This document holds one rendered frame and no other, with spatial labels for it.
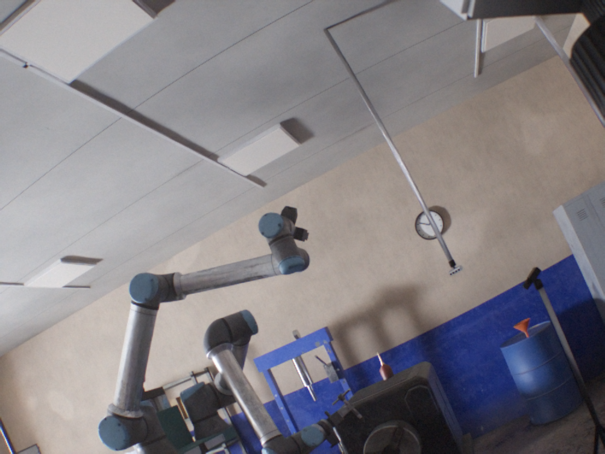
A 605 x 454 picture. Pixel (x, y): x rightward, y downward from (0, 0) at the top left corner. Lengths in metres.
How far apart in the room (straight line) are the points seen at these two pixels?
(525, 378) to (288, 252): 3.68
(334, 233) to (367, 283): 0.66
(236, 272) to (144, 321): 0.41
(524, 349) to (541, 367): 0.24
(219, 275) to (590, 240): 4.06
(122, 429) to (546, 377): 3.97
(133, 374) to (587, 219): 4.45
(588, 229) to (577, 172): 0.87
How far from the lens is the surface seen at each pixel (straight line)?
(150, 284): 2.03
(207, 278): 2.10
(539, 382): 5.15
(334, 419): 2.24
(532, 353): 5.09
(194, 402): 2.69
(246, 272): 2.04
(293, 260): 1.85
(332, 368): 5.33
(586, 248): 5.39
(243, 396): 2.09
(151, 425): 2.31
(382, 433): 2.32
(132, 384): 2.12
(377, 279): 5.78
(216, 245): 6.34
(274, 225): 1.87
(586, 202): 5.45
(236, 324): 2.21
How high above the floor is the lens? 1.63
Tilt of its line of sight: 12 degrees up
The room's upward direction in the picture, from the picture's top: 25 degrees counter-clockwise
